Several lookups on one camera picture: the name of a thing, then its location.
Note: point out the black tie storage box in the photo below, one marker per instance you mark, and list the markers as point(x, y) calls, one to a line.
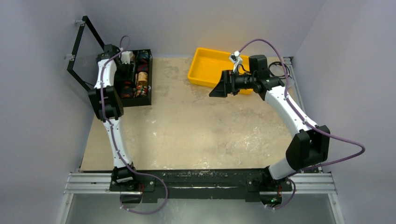
point(131, 102)

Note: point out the rolled tie dark blue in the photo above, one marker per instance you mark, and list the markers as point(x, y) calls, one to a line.
point(143, 57)

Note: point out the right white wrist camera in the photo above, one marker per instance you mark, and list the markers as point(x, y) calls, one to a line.
point(236, 59)

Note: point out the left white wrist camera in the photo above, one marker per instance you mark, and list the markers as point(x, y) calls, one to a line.
point(127, 57)

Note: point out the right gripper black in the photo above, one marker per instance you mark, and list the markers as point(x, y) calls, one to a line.
point(230, 82)

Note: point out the rolled tie dark red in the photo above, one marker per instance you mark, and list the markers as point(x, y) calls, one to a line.
point(127, 90)

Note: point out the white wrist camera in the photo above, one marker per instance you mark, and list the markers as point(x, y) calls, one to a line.
point(127, 57)
point(236, 59)

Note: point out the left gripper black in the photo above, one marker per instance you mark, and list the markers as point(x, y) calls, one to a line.
point(129, 75)

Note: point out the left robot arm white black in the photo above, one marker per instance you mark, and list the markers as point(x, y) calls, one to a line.
point(108, 109)

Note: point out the aluminium rail frame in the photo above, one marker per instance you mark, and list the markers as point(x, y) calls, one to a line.
point(185, 128)

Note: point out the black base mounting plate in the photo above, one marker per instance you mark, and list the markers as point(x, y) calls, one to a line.
point(251, 185)

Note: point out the rolled tie colourful floral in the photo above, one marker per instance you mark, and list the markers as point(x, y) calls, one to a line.
point(140, 91)

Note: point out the rolled tie beige patterned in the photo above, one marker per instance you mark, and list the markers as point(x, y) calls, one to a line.
point(142, 78)

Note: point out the yellow plastic tray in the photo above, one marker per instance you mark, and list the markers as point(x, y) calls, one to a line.
point(207, 66)

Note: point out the rolled tie red navy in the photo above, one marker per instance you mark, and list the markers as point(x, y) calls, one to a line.
point(142, 68)

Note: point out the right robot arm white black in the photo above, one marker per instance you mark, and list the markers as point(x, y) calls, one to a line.
point(310, 142)

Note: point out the black framed box lid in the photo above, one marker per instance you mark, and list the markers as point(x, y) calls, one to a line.
point(81, 61)

